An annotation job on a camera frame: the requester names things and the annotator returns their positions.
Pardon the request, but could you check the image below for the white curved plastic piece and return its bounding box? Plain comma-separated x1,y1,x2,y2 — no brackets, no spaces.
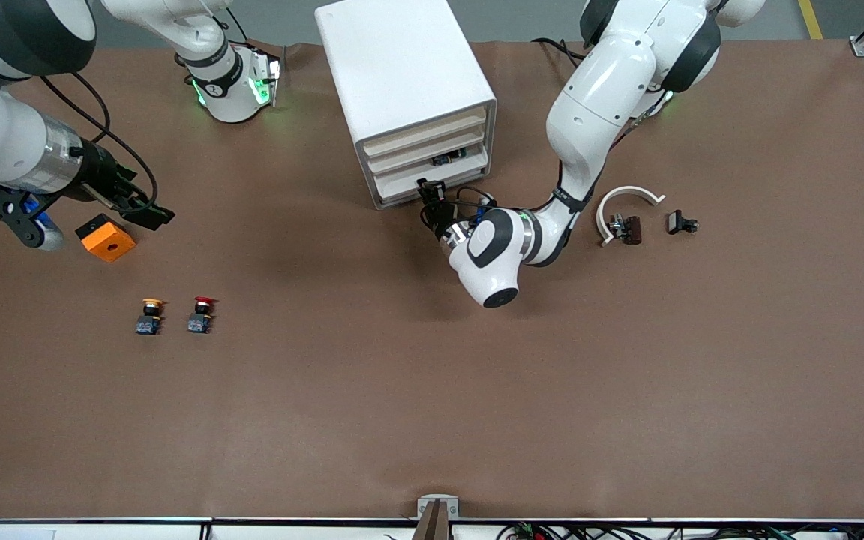
597,186,666,247

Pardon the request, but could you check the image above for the yellow mushroom push button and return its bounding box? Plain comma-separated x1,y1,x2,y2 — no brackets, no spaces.
136,298,167,336

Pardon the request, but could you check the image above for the grey metal edge bracket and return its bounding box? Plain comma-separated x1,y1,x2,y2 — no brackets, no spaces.
417,495,460,540

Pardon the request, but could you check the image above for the white table edge rail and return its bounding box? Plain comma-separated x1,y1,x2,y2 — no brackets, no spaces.
0,517,864,540

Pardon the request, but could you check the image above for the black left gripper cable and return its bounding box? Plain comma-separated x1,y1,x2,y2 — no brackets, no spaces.
421,186,497,230

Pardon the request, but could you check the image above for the white plastic tray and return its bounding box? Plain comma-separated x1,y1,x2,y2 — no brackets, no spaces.
372,146,493,200

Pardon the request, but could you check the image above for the red mushroom push button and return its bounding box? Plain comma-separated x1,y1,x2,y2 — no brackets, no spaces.
187,296,218,335

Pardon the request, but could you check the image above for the orange and black button box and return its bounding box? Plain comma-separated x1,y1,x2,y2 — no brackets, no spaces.
75,214,137,263

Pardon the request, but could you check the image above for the black left base cable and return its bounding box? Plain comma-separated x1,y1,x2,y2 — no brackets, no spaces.
533,37,590,76

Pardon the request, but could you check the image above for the dark brown small component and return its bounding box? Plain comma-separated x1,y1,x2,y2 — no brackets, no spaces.
608,214,643,245

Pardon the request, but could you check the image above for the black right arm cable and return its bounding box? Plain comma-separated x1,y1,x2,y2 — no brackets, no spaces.
40,71,159,215

